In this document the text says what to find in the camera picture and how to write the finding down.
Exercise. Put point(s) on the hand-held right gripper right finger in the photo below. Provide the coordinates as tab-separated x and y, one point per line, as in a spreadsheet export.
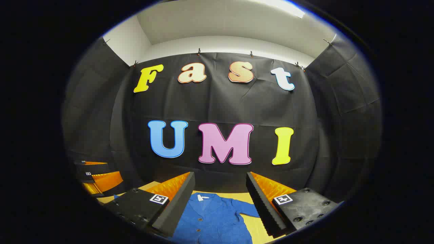
261	206

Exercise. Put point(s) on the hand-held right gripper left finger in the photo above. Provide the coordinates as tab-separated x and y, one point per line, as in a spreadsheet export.
176	210

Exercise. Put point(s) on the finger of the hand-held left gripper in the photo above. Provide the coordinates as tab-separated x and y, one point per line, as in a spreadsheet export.
96	167
106	181

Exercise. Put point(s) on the black backdrop cloth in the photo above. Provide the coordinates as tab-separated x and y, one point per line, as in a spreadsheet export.
220	105

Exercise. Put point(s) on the row of small cloth clips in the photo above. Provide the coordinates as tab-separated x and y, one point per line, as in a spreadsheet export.
199	52

